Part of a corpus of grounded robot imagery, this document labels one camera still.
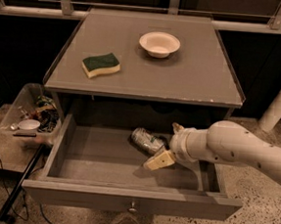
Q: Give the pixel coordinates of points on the silver green 7up can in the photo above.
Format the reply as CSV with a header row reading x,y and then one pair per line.
x,y
147,141

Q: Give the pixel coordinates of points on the grey cabinet counter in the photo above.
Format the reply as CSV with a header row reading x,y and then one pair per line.
x,y
199,73

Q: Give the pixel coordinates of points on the black metal leg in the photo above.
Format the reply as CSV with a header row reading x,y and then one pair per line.
x,y
4,211

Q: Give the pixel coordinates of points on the colourful snack bags in bin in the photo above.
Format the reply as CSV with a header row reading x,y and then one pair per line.
x,y
46,114

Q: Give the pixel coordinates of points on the small white bowl in bin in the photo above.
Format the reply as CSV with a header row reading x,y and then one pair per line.
x,y
29,124

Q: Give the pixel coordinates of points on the metal window railing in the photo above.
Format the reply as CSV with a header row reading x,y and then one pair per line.
x,y
260,16

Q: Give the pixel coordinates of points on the white bowl on counter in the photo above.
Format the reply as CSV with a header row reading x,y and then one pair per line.
x,y
159,44

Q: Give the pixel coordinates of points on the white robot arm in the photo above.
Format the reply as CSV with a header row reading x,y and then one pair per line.
x,y
224,142

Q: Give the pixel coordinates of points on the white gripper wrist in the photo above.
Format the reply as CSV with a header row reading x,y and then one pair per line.
x,y
179,144

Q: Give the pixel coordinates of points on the clear plastic bin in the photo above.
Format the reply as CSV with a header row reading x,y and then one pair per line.
x,y
24,108

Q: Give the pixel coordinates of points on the open grey top drawer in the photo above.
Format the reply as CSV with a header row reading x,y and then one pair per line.
x,y
96,167

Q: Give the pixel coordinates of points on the green yellow sponge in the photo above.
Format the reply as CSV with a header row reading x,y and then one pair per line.
x,y
100,65

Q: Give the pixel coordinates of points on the metal drawer knob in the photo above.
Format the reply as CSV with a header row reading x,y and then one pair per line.
x,y
132,208

